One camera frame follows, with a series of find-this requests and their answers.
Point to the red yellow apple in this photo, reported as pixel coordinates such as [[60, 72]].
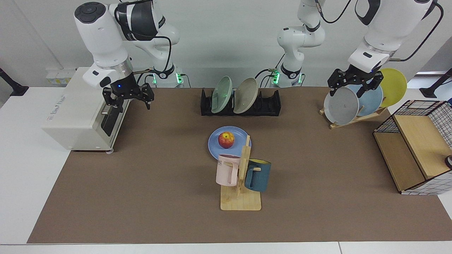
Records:
[[226, 140]]

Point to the wooden cup stand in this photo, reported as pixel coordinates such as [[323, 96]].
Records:
[[243, 203]]

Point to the wooden plate rack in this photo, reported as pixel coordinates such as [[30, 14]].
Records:
[[353, 121]]

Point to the brown table cloth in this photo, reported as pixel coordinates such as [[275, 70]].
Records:
[[159, 204]]

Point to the dark blue cup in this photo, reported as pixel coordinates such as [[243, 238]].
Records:
[[259, 178]]

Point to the pink cup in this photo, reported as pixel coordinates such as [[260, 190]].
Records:
[[226, 173]]

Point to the pale toaster oven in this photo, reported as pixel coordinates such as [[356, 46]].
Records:
[[76, 113]]

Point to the yellow plate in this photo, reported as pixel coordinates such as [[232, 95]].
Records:
[[393, 88]]

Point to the black stand foot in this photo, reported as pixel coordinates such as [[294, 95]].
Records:
[[432, 91], [16, 90]]

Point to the beige plate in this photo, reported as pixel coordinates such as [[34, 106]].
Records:
[[245, 96]]

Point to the light blue plate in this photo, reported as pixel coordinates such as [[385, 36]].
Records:
[[370, 104]]

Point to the grey plate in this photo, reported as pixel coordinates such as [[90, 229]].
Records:
[[340, 107]]

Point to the pale green plate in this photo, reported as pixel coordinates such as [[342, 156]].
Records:
[[220, 95]]

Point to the black dish rack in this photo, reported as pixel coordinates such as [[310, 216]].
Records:
[[270, 106]]

